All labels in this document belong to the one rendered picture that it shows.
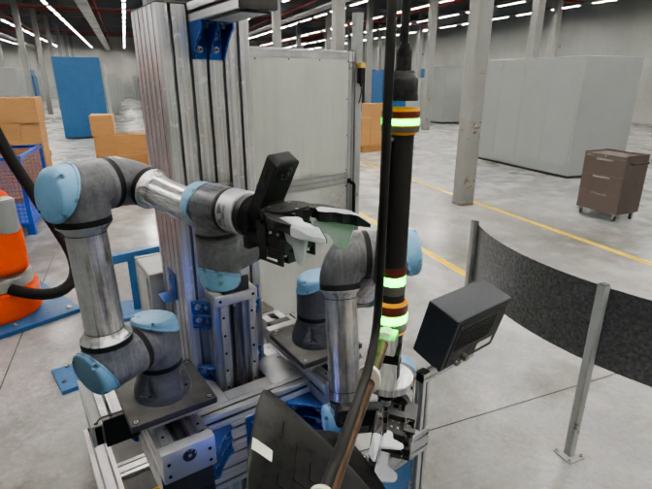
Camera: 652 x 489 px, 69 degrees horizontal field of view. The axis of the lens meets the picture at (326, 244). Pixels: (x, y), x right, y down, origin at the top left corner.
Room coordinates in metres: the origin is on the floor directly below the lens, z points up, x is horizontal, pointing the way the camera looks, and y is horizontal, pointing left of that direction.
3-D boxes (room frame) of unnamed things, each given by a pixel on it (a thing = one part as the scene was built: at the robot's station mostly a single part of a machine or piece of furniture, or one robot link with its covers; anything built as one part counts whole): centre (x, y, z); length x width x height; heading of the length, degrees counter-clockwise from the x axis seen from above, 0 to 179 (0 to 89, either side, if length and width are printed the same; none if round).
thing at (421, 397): (1.17, -0.28, 0.96); 0.03 x 0.03 x 0.20; 38
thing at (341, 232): (0.67, -0.02, 1.64); 0.09 x 0.03 x 0.06; 70
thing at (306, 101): (2.56, 0.28, 1.10); 1.21 x 0.06 x 2.20; 128
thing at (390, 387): (0.55, -0.08, 1.50); 0.09 x 0.07 x 0.10; 163
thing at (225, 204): (0.76, 0.14, 1.64); 0.08 x 0.05 x 0.08; 138
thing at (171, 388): (1.11, 0.45, 1.09); 0.15 x 0.15 x 0.10
